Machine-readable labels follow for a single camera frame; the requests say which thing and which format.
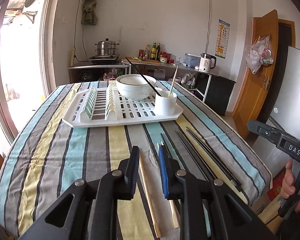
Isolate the black chopstick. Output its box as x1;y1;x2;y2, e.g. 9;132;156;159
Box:
175;130;217;181
186;126;243;192
125;57;161;96
160;133;172;159

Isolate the metal kitchen shelf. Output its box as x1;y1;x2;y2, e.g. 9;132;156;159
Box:
68;57;218;102

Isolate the person's right hand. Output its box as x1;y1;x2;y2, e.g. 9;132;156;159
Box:
280;159;300;212

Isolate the white refrigerator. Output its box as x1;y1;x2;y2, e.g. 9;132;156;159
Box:
270;47;300;139

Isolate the wooden door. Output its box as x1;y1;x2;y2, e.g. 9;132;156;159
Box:
231;9;296;139

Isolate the striped tablecloth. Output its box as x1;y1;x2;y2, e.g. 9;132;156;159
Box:
0;81;272;239

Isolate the white plastic dish rack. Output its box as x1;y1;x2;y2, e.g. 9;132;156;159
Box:
62;85;183;128

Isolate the plastic bag on door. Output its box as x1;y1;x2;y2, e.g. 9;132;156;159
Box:
245;34;274;74

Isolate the white electric kettle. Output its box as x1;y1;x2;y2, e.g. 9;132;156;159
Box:
199;53;217;72

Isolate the white ceramic bowl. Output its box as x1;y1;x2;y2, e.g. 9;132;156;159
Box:
116;74;154;101

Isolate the white utensil holder cup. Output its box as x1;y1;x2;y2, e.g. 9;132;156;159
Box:
154;90;177;116

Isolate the grey plastic container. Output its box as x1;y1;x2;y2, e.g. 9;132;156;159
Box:
184;53;201;68

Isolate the induction cooker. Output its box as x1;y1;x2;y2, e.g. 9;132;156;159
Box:
89;54;120;65

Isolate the wooden cutting board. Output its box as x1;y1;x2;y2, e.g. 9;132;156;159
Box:
121;57;161;66

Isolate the steel steamer pot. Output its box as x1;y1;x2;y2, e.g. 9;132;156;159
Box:
95;38;119;56

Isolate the dark sauce bottle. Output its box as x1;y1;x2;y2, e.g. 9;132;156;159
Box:
155;42;160;61

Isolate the green sauce bottle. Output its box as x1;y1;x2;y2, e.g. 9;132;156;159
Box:
150;42;157;60

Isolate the hanging green cloth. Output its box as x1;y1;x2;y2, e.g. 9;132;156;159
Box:
81;0;97;25

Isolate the giraffe wall poster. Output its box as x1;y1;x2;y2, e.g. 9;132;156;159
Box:
215;20;230;59

